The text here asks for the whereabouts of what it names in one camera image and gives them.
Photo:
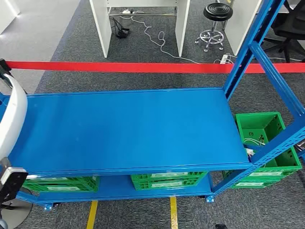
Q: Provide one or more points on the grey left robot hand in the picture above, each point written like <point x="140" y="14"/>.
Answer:
<point x="4" y="165"/>

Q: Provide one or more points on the white plastic shell part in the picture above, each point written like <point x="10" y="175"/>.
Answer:
<point x="11" y="120"/>

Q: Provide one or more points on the blue metal shelf rack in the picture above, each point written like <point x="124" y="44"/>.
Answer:
<point x="131" y="126"/>

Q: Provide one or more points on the red barrier belt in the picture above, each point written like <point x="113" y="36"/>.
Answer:
<point x="119" y="67"/>

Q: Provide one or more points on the white desk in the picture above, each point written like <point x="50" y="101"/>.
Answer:
<point x="102" y="25"/>

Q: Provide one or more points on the small black floor device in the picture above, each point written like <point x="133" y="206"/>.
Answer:
<point x="123" y="32"/>

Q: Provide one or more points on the white power strip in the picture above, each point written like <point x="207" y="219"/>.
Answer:
<point x="126" y="12"/>
<point x="224" y="59"/>

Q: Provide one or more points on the black round stool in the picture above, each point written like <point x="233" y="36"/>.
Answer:
<point x="218" y="12"/>

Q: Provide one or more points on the white plug adapter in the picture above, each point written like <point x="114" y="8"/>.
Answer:
<point x="250" y="152"/>

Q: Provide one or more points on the white cabinet panel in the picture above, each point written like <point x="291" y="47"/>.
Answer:
<point x="240" y="22"/>

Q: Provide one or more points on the black office chair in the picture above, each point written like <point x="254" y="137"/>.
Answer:
<point x="289" y="22"/>

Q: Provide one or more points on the black stanchion post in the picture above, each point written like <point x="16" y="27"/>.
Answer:
<point x="3" y="68"/>

